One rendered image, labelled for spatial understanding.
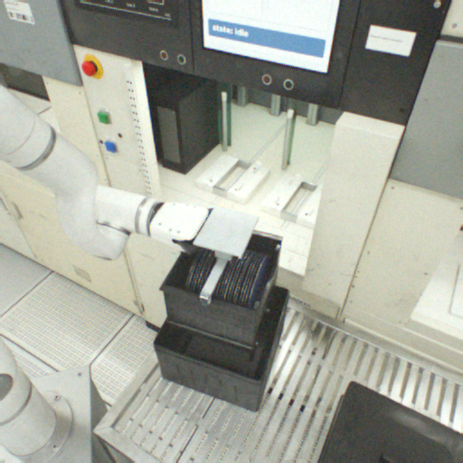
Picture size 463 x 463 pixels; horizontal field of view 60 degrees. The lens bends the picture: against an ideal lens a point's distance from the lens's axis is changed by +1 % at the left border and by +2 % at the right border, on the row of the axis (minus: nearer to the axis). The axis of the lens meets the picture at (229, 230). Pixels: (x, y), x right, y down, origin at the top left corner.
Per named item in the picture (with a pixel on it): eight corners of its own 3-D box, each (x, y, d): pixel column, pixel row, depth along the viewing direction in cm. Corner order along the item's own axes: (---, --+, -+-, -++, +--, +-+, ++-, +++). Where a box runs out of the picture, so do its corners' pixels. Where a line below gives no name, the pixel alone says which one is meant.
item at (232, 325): (206, 272, 113) (201, 184, 91) (276, 292, 108) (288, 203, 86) (167, 346, 96) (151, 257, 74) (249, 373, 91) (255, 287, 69)
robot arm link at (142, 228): (157, 216, 92) (169, 220, 91) (138, 241, 86) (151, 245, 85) (153, 187, 86) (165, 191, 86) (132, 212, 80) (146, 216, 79)
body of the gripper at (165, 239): (166, 216, 92) (212, 227, 89) (145, 246, 85) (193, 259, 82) (163, 190, 86) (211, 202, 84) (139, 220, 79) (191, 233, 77)
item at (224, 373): (199, 297, 126) (196, 261, 114) (285, 324, 119) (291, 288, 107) (159, 377, 107) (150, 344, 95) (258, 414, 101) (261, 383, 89)
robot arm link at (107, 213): (128, 231, 81) (145, 190, 83) (73, 216, 84) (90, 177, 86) (144, 242, 89) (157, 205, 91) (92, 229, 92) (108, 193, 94)
